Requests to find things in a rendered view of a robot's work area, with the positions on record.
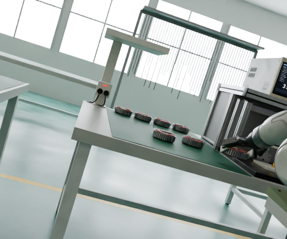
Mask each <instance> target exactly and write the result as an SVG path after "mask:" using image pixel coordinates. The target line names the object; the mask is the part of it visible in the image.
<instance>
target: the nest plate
mask: <svg viewBox="0 0 287 239"><path fill-rule="evenodd" d="M253 162H254V163H256V164H258V165H260V166H261V167H263V168H264V169H266V170H269V171H272V172H276V171H275V168H274V167H272V165H271V164H268V163H264V162H261V161H258V160H255V159H254V160H253Z"/></svg>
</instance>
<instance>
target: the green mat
mask: <svg viewBox="0 0 287 239"><path fill-rule="evenodd" d="M106 109H107V114H108V120H109V124H110V129H111V133H112V137H115V138H119V139H122V140H126V141H129V142H132V143H136V144H139V145H142V146H146V147H150V148H154V149H157V150H160V151H163V152H167V153H170V154H174V155H177V156H181V157H184V158H188V159H191V160H195V161H198V162H201V163H205V164H208V165H212V166H216V167H219V168H222V169H226V170H229V171H233V172H236V173H240V174H243V175H247V176H250V175H249V174H248V173H246V172H245V171H243V170H242V169H241V168H240V167H238V166H237V165H235V164H234V163H233V162H231V161H230V160H229V159H227V158H226V157H224V156H223V155H222V154H220V153H219V152H217V151H216V150H215V149H213V148H212V147H211V146H209V145H208V144H207V143H205V142H204V144H203V147H202V148H196V147H192V146H189V145H186V144H184V143H183V142H182V138H183V136H184V135H187V136H191V137H194V138H198V137H197V136H196V135H194V134H192V133H188V134H186V133H182V132H179V131H176V130H174V129H173V128H172V127H170V128H165V127H162V126H159V125H156V124H154V123H153V122H152V121H151V122H146V121H142V120H139V119H137V118H135V117H134V116H126V115H123V114H119V113H117V112H115V110H112V109H109V108H106ZM154 129H161V130H164V131H167V132H170V133H172V134H174V135H175V136H176V139H175V142H173V143H170V142H166V141H163V140H160V139H157V138H155V137H154V136H153V135H152V134H153V131H154ZM198 139H200V138H198ZM200 140H201V139H200ZM250 177H252V176H250Z"/></svg>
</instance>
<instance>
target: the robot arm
mask: <svg viewBox="0 0 287 239"><path fill-rule="evenodd" d="M274 145H277V146H279V148H278V150H277V152H276V155H275V159H274V167H275V171H276V174H277V176H278V178H279V179H280V181H281V182H282V183H283V184H284V185H285V186H286V187H287V110H284V111H281V112H278V113H276V114H274V115H272V116H271V117H269V118H268V119H266V120H265V121H264V122H263V123H262V124H261V125H260V126H258V127H256V128H255V129H254V130H253V132H252V133H250V134H249V135H248V137H245V138H241V135H238V136H236V137H233V138H228V139H224V140H223V144H222V146H220V153H222V152H224V151H226V150H228V149H229V148H230V147H250V148H253V149H252V150H250V151H248V152H247V153H248V155H247V158H246V159H248V158H250V157H257V155H259V156H262V155H263V154H264V152H265V151H266V150H268V148H269V147H271V146H274ZM257 150H259V151H257Z"/></svg>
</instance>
